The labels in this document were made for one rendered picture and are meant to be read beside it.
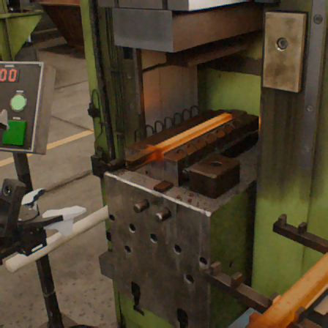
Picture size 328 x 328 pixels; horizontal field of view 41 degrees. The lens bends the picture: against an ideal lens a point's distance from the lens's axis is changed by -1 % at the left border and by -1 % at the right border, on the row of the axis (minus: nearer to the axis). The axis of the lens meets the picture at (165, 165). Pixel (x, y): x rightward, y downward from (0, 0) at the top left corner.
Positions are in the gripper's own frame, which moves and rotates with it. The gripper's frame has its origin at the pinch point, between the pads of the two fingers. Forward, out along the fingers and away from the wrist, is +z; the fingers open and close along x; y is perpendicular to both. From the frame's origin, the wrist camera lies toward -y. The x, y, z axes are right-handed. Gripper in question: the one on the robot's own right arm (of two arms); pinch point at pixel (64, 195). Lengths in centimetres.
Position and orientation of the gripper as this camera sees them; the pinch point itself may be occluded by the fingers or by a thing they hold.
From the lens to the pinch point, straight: 102.1
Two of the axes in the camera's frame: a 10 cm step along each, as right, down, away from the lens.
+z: 6.6, -3.5, 6.7
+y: 0.4, 9.0, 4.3
